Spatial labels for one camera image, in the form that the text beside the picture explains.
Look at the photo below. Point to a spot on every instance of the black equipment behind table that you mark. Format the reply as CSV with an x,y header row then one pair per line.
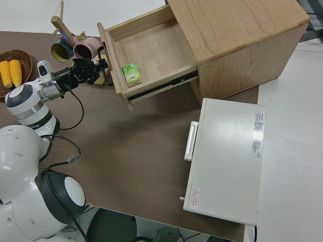
x,y
313,25

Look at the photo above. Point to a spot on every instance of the yellow corn cob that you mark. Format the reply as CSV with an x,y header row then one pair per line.
x,y
5,74
15,73

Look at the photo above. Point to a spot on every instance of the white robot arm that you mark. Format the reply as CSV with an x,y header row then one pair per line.
x,y
27,161

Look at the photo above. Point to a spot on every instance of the woven wicker basket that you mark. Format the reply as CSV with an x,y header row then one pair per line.
x,y
25,60

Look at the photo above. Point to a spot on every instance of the black drawer slide rail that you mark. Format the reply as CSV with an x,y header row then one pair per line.
x,y
164,84

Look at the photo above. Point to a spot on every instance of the dark mug yellow inside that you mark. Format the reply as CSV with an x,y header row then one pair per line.
x,y
60,51

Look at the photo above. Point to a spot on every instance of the white toaster oven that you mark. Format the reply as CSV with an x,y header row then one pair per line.
x,y
224,161

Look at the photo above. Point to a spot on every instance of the white text label sticker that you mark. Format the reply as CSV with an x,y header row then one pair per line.
x,y
258,134

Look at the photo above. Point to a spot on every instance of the light wooden cabinet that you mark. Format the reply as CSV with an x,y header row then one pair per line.
x,y
242,45

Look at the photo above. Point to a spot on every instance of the pink ceramic mug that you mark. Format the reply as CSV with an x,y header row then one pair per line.
x,y
87,48

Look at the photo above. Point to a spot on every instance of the brown table mat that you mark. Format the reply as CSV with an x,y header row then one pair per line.
x,y
131,141

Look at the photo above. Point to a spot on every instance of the wooden mug tree stand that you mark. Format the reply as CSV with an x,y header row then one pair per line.
x,y
59,25

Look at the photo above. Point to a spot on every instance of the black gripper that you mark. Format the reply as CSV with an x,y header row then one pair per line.
x,y
84,71

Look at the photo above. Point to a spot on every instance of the small green carton box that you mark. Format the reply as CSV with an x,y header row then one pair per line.
x,y
131,74

